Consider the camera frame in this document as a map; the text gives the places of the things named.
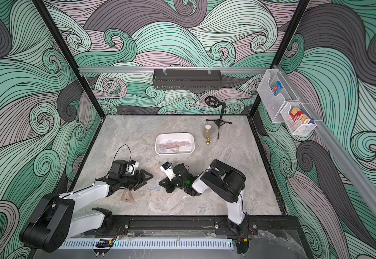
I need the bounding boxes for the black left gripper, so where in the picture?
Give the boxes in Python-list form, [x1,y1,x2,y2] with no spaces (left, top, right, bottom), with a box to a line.
[119,169,153,190]

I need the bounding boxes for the black corner frame post left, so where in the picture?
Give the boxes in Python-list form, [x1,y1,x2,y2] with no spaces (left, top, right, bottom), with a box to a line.
[32,0,106,119]

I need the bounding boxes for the blue packet in bin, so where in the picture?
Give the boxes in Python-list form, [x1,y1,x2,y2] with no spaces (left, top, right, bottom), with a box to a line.
[270,81,284,96]

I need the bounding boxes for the pink small triangle ruler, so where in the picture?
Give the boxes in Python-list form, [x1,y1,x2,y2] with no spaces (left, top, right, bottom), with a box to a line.
[121,190,135,204]

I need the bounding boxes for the black corner frame post right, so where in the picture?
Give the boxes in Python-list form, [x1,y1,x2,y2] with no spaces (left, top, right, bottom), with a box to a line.
[248,0,311,117]

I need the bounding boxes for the clear wall bin upper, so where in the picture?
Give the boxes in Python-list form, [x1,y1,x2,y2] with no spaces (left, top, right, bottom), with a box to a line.
[258,69,292,123]

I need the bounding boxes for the black corner frame post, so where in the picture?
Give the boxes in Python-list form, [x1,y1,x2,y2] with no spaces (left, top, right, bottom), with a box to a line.
[248,0,311,117]
[32,0,106,119]

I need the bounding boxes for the clear blue triangle ruler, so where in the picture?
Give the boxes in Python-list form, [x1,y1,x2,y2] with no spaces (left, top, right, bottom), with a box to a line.
[147,185,161,191]

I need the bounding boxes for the aluminium wall rail right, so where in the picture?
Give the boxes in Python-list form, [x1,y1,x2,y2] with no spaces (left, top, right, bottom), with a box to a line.
[273,65,376,217]

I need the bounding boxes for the aluminium wall rail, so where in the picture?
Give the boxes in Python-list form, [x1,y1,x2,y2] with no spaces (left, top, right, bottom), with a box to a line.
[78,66,269,74]
[273,65,376,217]

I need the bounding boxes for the black wall-mounted tray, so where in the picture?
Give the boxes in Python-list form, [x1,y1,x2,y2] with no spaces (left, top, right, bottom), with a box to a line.
[152,70,223,91]

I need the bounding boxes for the red boxes in bin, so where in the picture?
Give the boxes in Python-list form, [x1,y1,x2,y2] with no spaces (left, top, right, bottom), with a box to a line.
[289,107,315,125]

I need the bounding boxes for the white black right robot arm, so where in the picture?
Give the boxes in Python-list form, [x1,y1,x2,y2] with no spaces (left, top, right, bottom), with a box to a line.
[159,159,246,226]

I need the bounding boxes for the black tripod microphone stand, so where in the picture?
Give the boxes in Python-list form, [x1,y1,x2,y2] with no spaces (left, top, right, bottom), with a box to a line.
[205,96,232,139]

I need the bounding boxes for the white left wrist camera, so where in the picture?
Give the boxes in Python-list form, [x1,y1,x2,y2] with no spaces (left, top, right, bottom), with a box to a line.
[108,160,139,178]

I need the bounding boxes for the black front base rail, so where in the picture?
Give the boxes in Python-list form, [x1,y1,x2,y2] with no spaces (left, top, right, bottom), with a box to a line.
[87,215,302,231]

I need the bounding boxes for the spice jar with white lid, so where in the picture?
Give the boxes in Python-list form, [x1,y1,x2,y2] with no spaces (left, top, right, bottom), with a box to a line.
[203,124,212,140]

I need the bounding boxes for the aluminium wall rail back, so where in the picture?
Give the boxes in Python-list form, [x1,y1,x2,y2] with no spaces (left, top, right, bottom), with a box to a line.
[78,66,269,74]

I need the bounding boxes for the white plastic storage box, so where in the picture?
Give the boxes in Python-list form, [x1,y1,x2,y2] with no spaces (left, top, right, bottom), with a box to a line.
[155,133,195,158]

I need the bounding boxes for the white perforated cable duct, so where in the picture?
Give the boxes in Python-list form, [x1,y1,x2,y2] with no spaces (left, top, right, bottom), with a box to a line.
[59,238,234,250]

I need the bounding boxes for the clear wall bin lower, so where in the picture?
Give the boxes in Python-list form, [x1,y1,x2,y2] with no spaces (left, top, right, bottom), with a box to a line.
[280,101,317,137]

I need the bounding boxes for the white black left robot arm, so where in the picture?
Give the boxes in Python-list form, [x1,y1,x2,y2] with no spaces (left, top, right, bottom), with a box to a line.
[19,169,153,253]

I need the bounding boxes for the red straight ruler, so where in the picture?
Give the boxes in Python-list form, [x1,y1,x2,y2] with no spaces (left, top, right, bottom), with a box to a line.
[160,140,192,152]

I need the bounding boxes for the clear wall bin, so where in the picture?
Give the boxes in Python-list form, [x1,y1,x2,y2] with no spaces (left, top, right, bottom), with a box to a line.
[258,69,292,123]
[280,101,317,137]

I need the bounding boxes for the pink tall triangle ruler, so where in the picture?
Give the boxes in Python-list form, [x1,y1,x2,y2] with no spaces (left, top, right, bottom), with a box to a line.
[164,147,179,153]

